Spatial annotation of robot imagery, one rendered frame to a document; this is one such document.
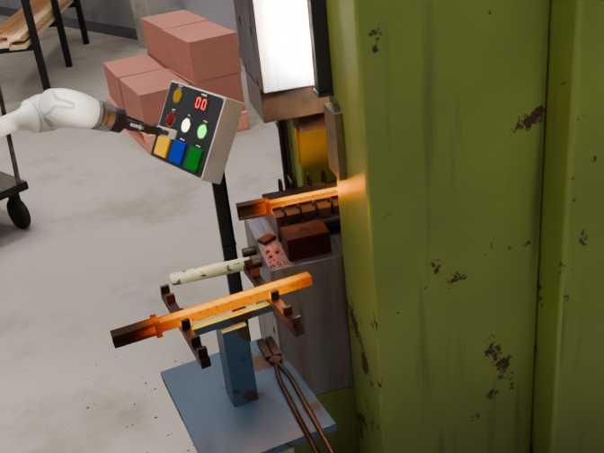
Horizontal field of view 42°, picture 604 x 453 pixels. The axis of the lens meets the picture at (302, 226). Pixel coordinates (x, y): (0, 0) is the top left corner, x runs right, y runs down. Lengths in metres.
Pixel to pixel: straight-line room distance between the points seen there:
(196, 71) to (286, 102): 3.54
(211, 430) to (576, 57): 1.13
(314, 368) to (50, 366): 1.58
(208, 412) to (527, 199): 0.91
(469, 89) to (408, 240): 0.37
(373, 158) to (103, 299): 2.43
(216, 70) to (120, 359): 2.71
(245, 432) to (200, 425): 0.11
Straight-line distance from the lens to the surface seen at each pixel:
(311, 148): 2.45
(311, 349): 2.28
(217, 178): 2.64
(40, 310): 4.04
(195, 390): 1.99
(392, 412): 2.14
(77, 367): 3.56
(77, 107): 2.37
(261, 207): 2.27
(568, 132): 1.85
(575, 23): 1.77
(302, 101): 2.11
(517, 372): 2.24
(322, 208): 2.24
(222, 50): 5.66
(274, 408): 1.89
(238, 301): 1.78
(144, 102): 5.57
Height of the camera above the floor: 1.97
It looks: 27 degrees down
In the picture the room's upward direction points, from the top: 6 degrees counter-clockwise
